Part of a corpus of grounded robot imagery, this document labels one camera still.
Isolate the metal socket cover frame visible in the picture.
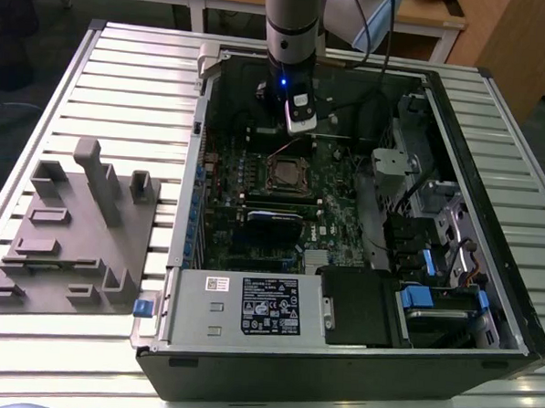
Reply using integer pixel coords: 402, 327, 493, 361
264, 155, 310, 197

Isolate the black graphics card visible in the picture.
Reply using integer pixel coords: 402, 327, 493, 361
244, 208, 306, 248

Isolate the grey metal drive cage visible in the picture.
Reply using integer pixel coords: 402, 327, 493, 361
363, 92, 471, 274

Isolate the silver power supply unit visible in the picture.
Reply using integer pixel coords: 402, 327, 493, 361
154, 266, 338, 354

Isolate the black grey PC case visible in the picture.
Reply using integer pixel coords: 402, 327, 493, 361
127, 39, 545, 408

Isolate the grey case handle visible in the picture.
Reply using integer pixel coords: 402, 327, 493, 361
195, 42, 224, 81

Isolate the blue case latch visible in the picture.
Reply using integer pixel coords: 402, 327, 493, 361
131, 299, 155, 320

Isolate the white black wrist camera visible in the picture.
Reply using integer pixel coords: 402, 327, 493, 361
282, 91, 320, 138

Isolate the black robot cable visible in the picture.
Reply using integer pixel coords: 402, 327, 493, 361
341, 0, 398, 115

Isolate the grey parts rack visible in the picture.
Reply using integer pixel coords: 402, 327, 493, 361
0, 133, 165, 323

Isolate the silver finned heatsink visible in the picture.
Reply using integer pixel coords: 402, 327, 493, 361
303, 247, 333, 267

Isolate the black rating label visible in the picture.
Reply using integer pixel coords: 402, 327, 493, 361
239, 276, 304, 338

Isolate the CPU socket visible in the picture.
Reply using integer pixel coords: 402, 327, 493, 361
262, 154, 313, 200

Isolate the green motherboard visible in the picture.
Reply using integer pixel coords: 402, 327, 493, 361
195, 131, 382, 278

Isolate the metal wire locking lever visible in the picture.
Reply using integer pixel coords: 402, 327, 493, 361
267, 137, 302, 162

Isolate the wooden cabinet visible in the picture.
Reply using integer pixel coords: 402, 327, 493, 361
441, 0, 545, 126

